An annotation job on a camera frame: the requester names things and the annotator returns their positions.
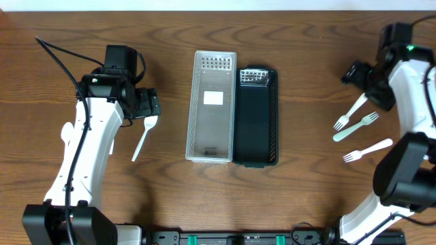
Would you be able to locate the white plastic spoon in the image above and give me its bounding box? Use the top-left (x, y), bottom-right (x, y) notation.
top-left (61, 122), bottom-right (74, 148)
top-left (109, 138), bottom-right (114, 155)
top-left (131, 116), bottom-right (158, 162)

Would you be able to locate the mint green plastic fork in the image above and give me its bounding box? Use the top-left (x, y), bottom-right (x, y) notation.
top-left (332, 112), bottom-right (379, 142)

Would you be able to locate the white plastic fork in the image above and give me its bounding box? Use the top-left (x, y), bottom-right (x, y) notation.
top-left (343, 138), bottom-right (393, 163)
top-left (333, 93), bottom-right (368, 131)

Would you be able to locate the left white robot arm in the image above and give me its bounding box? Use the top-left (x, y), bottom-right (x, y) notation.
top-left (22, 45), bottom-right (161, 244)

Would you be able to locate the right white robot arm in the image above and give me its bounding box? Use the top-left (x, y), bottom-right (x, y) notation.
top-left (320, 22), bottom-right (435, 244)

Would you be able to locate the white paper label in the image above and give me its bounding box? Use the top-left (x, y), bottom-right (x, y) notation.
top-left (203, 91), bottom-right (224, 105)

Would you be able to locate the grey perforated plastic basket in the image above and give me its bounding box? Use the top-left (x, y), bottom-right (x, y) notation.
top-left (185, 50), bottom-right (237, 164)

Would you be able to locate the black perforated plastic basket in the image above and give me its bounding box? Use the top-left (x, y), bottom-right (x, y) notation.
top-left (232, 65), bottom-right (279, 168)

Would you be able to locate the left black cable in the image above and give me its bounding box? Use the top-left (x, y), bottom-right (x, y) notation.
top-left (34, 36), bottom-right (105, 245)

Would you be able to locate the black cable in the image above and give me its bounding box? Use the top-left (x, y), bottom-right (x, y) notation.
top-left (34, 36), bottom-right (105, 245)
top-left (350, 14), bottom-right (436, 245)

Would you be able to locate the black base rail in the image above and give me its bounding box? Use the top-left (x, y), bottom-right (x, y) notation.
top-left (149, 229), bottom-right (407, 245)

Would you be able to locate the right black cable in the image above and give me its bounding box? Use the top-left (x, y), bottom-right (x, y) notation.
top-left (350, 14), bottom-right (436, 245)

